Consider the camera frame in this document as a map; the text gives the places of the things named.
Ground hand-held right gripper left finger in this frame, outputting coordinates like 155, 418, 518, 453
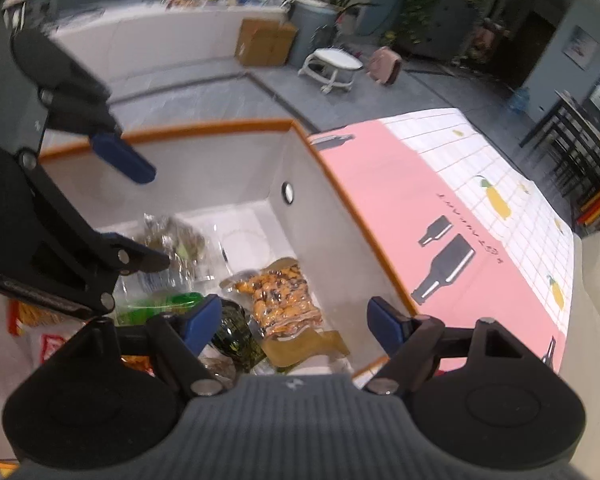
85, 294, 224, 399

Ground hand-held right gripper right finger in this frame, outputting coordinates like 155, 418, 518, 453
367, 296, 525, 397

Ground clear packet blue print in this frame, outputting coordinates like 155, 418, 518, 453
114, 266, 216, 297

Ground blue water jug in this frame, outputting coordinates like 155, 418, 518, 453
508, 86, 532, 115

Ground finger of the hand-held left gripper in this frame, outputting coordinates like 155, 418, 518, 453
10, 28, 157, 187
95, 231, 172, 276

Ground white round stool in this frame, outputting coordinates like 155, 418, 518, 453
298, 47, 365, 95

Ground red and white snack packet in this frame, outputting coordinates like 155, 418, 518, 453
7, 299, 88, 365

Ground clear packet of nuts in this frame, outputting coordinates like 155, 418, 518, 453
140, 212, 217, 275

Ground tan snack packet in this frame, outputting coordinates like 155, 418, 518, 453
260, 330, 352, 374

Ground green snack packet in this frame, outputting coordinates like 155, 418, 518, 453
116, 292, 204, 327

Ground large green leafy plant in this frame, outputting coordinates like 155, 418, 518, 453
392, 0, 487, 58

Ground framed wall picture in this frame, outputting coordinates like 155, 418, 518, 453
562, 25, 598, 71

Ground pink and white checked tablecloth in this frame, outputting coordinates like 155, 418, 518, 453
306, 107, 577, 377

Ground dark green seaweed packet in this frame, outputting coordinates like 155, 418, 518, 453
210, 297, 269, 374

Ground pink backpack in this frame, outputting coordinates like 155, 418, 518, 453
366, 46, 403, 87

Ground black chairs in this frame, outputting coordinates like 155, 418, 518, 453
519, 89, 600, 221

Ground brown cardboard box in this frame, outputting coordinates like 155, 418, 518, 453
234, 17, 299, 67

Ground grey trash bin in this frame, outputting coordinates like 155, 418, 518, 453
287, 0, 343, 72

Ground caramel peanut snack packet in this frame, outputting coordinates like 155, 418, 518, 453
232, 257, 326, 341

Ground white counter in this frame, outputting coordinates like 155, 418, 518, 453
2, 0, 308, 88

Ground white storage box orange rim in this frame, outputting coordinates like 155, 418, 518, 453
0, 118, 422, 461

